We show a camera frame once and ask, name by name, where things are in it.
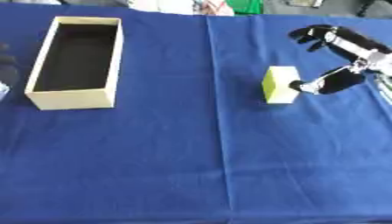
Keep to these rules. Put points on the yellow-green rectangular block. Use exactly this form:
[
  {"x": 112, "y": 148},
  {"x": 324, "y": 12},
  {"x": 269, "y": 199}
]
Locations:
[{"x": 280, "y": 84}]

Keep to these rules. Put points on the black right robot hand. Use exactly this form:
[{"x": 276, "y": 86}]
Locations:
[{"x": 352, "y": 38}]

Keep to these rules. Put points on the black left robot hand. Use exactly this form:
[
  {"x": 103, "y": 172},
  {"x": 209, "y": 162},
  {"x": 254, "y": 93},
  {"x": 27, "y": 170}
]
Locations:
[{"x": 6, "y": 62}]

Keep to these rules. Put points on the tan cardboard box black inside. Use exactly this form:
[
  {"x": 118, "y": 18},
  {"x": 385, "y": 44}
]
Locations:
[{"x": 76, "y": 62}]

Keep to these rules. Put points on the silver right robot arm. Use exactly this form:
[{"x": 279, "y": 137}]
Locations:
[{"x": 386, "y": 87}]

